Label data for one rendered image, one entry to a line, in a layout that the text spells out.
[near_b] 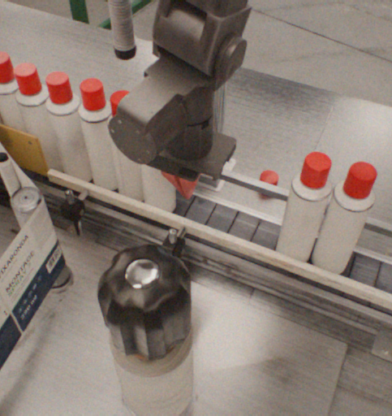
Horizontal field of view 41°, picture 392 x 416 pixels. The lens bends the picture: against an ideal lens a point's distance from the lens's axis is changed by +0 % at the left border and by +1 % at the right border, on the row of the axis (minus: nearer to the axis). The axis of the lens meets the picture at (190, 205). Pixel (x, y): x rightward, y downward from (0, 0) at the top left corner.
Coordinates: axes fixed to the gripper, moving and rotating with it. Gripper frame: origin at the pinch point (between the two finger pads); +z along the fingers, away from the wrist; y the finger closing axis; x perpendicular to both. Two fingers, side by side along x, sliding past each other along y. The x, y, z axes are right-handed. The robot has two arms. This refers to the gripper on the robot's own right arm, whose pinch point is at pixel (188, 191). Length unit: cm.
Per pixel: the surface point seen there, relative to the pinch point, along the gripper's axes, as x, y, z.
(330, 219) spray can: 4.7, 18.4, 1.4
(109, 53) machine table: 44, -41, 19
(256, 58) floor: 169, -43, 103
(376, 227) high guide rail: 9.6, 24.5, 5.4
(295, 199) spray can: 3.8, 13.4, -1.2
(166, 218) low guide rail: 1.4, -4.4, 10.4
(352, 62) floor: 185, 1, 103
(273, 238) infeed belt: 7.3, 11.3, 13.5
